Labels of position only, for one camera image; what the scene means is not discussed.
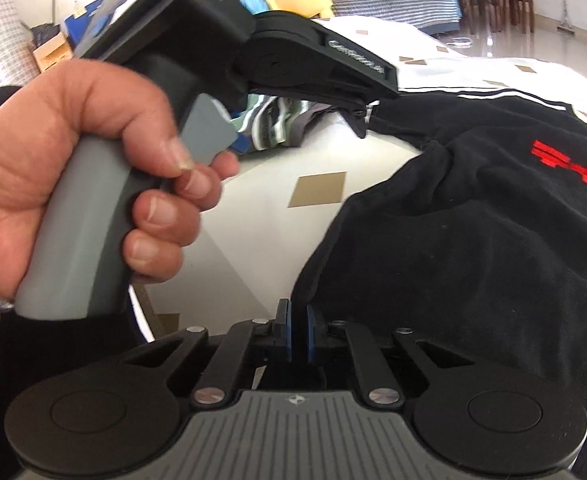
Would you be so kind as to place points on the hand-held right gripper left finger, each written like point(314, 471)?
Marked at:
point(287, 332)

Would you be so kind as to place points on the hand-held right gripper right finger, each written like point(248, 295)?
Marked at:
point(309, 332)

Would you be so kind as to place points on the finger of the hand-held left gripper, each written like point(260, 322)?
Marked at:
point(361, 122)

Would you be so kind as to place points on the black t-shirt red print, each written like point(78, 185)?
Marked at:
point(448, 240)

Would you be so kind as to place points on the person's left hand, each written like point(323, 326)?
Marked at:
point(33, 160)

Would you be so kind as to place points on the green grey striped shirt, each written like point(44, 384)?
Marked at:
point(278, 120)

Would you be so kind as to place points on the houndstooth covered sofa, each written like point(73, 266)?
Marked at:
point(398, 7)

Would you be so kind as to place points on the white laundry basket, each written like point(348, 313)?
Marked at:
point(3, 35)

